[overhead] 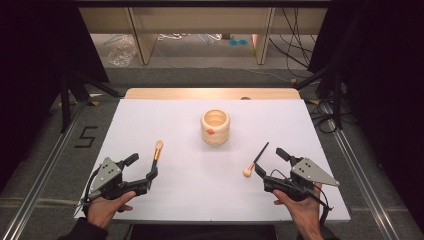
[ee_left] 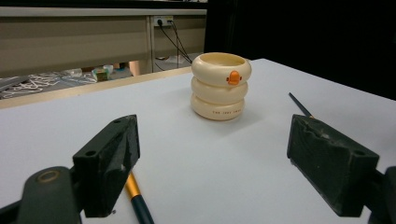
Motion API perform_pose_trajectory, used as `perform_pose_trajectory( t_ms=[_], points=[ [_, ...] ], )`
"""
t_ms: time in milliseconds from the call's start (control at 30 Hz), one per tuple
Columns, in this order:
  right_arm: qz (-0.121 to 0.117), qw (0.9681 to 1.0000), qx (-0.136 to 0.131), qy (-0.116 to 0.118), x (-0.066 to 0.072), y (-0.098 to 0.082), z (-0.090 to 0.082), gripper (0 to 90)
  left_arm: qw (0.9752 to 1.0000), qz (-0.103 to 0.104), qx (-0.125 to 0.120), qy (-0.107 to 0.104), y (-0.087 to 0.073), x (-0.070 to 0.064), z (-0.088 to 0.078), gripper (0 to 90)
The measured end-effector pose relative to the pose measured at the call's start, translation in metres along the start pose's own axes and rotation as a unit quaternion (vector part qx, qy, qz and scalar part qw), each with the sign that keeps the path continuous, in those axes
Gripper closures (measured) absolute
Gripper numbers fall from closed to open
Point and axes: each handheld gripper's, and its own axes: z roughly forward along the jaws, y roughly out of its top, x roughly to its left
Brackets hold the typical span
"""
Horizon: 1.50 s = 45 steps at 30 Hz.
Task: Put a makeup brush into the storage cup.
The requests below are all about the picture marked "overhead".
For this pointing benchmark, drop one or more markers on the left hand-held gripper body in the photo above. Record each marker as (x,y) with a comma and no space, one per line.
(108,178)

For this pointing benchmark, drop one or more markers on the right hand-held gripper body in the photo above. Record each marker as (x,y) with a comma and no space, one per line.
(305,176)

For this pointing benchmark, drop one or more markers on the short thick makeup brush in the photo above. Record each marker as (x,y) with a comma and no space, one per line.
(156,154)

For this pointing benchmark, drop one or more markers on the cream ribbed brush holder cup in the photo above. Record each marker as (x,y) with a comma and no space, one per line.
(215,127)

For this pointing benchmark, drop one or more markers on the person's left hand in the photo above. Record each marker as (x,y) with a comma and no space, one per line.
(106,208)

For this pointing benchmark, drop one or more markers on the person's right hand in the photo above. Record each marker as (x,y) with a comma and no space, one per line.
(301,211)

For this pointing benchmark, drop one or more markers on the white board table cover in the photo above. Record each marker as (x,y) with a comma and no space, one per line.
(200,190)

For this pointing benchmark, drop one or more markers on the person's dark clothed lap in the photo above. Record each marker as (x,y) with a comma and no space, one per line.
(200,233)

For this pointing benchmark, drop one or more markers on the black metal stand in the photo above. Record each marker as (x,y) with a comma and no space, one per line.
(336,96)
(66,96)

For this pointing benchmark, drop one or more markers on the clear plastic bag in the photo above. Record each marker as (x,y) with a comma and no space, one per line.
(121,52)

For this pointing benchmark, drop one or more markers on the blue round object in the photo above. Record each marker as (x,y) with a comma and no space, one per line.
(232,42)
(243,42)

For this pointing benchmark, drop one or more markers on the black curtain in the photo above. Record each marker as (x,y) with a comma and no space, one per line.
(36,66)
(383,83)

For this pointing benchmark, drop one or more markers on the beige wooden desk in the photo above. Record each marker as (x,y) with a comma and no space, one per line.
(143,36)

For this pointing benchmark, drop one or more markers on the aluminium floor rail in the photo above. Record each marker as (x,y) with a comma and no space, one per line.
(363,180)
(40,186)

